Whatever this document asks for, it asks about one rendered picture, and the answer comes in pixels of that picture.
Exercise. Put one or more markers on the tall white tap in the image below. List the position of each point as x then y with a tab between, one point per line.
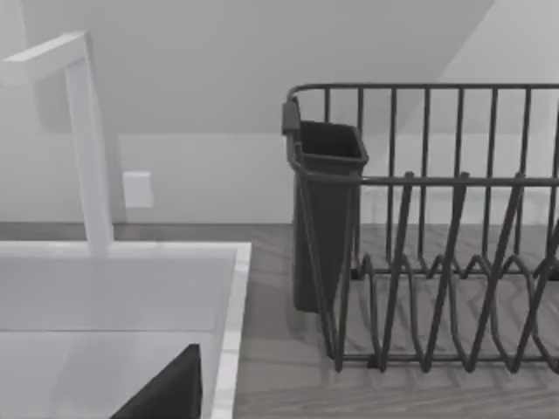
83	131

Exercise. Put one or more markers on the dark grey cutlery holder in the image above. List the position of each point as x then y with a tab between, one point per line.
323	209

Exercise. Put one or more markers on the white wall socket plate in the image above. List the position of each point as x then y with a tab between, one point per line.
137	189

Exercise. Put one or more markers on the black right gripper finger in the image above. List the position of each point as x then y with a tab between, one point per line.
174	388

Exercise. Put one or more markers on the white sink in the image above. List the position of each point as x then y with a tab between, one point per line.
118	301

